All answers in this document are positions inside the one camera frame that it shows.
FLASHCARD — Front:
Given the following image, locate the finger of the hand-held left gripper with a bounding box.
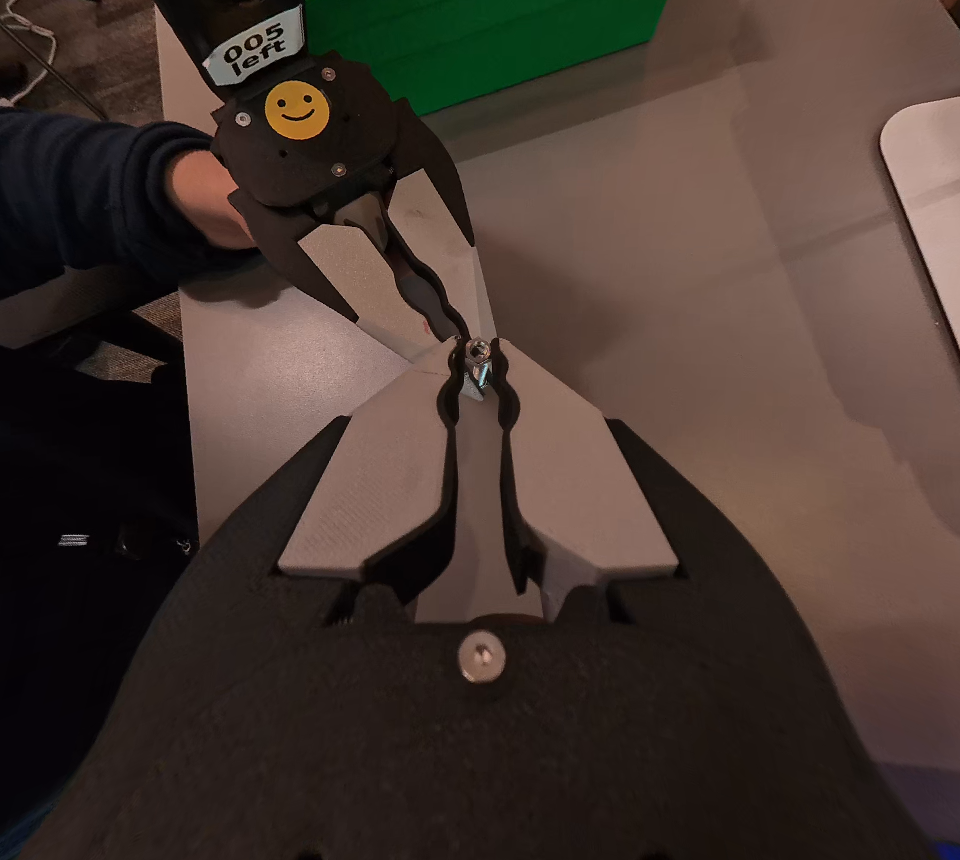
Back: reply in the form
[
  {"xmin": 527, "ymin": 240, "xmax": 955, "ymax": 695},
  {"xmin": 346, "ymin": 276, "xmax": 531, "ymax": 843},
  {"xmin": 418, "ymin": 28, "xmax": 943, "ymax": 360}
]
[
  {"xmin": 373, "ymin": 169, "xmax": 498, "ymax": 350},
  {"xmin": 294, "ymin": 224, "xmax": 456, "ymax": 372}
]

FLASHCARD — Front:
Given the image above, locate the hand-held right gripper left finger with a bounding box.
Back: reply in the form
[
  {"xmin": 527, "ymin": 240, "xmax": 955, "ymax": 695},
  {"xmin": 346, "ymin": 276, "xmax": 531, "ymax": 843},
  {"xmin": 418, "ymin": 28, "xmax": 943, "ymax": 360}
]
[{"xmin": 276, "ymin": 337, "xmax": 460, "ymax": 606}]

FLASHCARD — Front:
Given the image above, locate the white tablet stand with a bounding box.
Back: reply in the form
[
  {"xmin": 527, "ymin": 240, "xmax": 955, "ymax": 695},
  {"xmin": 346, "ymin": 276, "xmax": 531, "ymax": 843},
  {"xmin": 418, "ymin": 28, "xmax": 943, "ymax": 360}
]
[{"xmin": 879, "ymin": 97, "xmax": 960, "ymax": 359}]

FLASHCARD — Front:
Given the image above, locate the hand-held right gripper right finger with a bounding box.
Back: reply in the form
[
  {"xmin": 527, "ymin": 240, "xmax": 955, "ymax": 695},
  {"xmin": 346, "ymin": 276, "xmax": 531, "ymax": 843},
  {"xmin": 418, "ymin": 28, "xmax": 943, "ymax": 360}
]
[{"xmin": 487, "ymin": 337, "xmax": 681, "ymax": 623}]

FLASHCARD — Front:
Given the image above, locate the green plastic bin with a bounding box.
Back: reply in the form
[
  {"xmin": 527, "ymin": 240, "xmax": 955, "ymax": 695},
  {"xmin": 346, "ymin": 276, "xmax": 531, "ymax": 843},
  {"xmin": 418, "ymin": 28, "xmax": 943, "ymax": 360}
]
[{"xmin": 296, "ymin": 0, "xmax": 712, "ymax": 119}]

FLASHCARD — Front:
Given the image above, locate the person's left hand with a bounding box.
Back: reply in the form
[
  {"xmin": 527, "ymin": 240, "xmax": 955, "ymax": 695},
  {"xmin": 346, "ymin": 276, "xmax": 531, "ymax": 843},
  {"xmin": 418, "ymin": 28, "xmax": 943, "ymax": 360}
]
[{"xmin": 166, "ymin": 142, "xmax": 265, "ymax": 251}]

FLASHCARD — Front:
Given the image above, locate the person's left forearm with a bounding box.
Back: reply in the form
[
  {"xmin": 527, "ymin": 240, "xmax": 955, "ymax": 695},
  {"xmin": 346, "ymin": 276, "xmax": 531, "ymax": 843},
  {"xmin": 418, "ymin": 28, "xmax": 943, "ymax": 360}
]
[{"xmin": 0, "ymin": 109, "xmax": 226, "ymax": 291}]

